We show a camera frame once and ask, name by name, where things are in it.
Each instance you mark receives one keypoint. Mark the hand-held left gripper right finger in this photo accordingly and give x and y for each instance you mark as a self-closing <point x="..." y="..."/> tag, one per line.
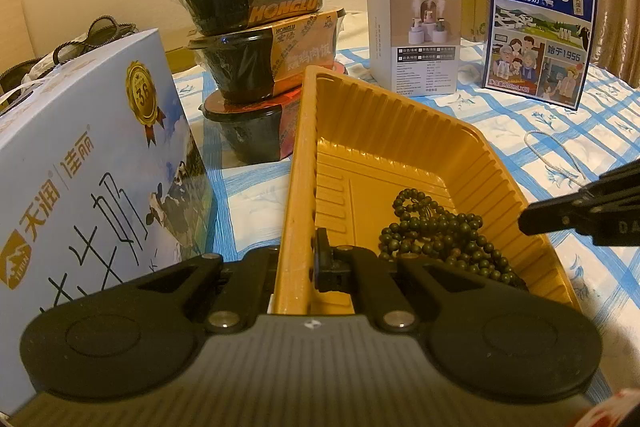
<point x="322" y="257"/>

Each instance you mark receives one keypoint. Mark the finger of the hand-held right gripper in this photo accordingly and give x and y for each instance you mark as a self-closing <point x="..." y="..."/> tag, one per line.
<point x="560" y="214"/>

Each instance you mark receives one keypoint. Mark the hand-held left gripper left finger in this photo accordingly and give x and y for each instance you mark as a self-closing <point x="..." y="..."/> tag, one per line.
<point x="255" y="272"/>

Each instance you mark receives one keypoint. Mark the gold plastic tray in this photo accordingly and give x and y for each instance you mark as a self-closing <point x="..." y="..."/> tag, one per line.
<point x="380" y="157"/>

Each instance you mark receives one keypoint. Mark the blue checked tablecloth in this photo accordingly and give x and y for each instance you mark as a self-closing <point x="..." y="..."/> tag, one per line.
<point x="500" y="112"/>

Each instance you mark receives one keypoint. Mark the black bowl with red lid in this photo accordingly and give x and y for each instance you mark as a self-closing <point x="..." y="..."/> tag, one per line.
<point x="250" y="132"/>

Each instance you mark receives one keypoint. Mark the blue illustrated milk box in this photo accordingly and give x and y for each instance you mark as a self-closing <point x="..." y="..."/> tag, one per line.
<point x="540" y="32"/>

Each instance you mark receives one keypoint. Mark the red and white packet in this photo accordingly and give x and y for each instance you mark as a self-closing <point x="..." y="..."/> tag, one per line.
<point x="615" y="414"/>

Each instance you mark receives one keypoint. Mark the black bowl with orange label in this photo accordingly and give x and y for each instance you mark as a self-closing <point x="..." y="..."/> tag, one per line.
<point x="235" y="62"/>

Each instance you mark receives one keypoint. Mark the light blue milk carton box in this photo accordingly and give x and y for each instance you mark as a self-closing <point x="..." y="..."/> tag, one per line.
<point x="75" y="157"/>

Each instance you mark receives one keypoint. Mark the small white cardboard box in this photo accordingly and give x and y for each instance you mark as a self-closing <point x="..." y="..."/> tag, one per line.
<point x="415" y="57"/>

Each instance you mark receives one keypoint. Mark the light wooden board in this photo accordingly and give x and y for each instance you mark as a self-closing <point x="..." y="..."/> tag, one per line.
<point x="15" y="27"/>

